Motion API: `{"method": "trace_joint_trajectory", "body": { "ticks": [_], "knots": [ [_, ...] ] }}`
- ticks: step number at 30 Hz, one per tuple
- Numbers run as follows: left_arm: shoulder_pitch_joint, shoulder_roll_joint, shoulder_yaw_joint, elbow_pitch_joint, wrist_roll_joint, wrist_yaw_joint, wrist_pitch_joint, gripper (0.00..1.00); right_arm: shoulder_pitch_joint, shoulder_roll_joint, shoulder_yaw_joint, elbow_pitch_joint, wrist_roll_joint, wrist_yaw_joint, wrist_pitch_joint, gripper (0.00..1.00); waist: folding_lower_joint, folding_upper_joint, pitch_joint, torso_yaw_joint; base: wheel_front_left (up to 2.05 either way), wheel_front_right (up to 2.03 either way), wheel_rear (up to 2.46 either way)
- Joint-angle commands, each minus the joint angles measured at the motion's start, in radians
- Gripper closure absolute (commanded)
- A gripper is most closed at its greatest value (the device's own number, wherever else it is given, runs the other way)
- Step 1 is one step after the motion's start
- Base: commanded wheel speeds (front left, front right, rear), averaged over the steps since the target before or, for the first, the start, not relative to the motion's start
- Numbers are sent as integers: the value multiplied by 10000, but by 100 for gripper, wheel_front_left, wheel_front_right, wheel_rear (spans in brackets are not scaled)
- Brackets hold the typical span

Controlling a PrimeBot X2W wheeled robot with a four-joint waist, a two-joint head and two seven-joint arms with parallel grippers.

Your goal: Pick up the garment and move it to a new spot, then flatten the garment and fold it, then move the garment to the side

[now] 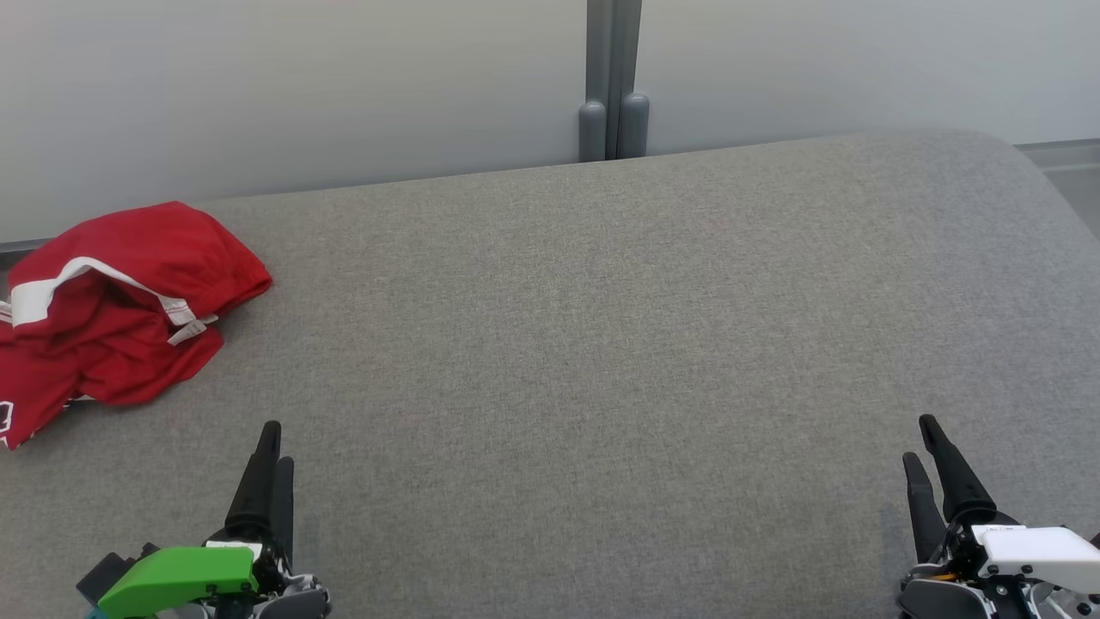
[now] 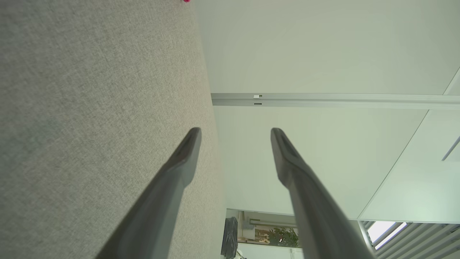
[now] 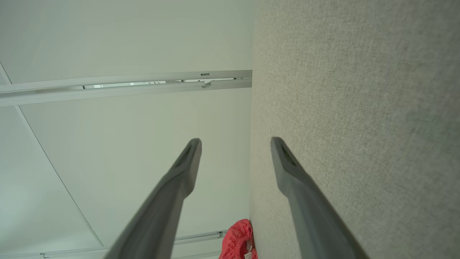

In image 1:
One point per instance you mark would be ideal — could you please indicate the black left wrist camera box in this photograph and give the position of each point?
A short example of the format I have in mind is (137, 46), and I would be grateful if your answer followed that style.
(107, 578)

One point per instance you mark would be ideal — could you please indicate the red shorts with white stripes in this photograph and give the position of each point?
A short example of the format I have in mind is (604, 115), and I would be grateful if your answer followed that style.
(172, 245)

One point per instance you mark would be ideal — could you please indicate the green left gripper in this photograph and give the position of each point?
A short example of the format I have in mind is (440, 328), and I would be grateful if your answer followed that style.
(172, 576)

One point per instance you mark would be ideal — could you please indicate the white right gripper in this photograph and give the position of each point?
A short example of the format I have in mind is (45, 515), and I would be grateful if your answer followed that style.
(1031, 550)

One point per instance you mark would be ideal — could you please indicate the grey metal partition post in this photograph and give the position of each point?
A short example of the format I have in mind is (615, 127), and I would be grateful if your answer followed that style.
(612, 86)

